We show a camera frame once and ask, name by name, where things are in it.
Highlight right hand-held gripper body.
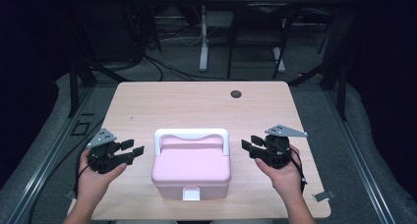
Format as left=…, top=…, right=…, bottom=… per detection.
left=252, top=124, right=308, bottom=169

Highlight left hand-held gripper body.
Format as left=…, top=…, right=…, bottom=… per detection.
left=87, top=128, right=132, bottom=175

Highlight pink storage box white handle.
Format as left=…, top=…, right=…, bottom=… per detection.
left=150, top=128, right=232, bottom=202

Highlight person's left hand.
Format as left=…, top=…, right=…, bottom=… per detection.
left=77, top=150, right=128, bottom=205

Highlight person's right hand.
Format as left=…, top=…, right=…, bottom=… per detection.
left=255, top=144, right=304, bottom=202

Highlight white desk leg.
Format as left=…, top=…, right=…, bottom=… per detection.
left=272, top=46, right=286, bottom=74
left=199, top=5, right=209, bottom=73

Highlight black chair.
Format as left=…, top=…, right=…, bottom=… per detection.
left=226, top=2, right=301, bottom=81

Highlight right hand-held gripper cable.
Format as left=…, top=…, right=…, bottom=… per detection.
left=274, top=140, right=309, bottom=195

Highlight hand-held gripper cable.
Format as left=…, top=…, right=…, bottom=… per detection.
left=274, top=140, right=309, bottom=195
left=29, top=118, right=106, bottom=224

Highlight left hand-held gripper cable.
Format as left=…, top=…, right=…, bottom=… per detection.
left=29, top=118, right=106, bottom=224

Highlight black metal frame post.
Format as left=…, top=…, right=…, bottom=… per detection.
left=66, top=51, right=132, bottom=119
left=287, top=51, right=349, bottom=122

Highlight black floor cables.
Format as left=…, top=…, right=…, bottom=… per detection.
left=142, top=52, right=230, bottom=83

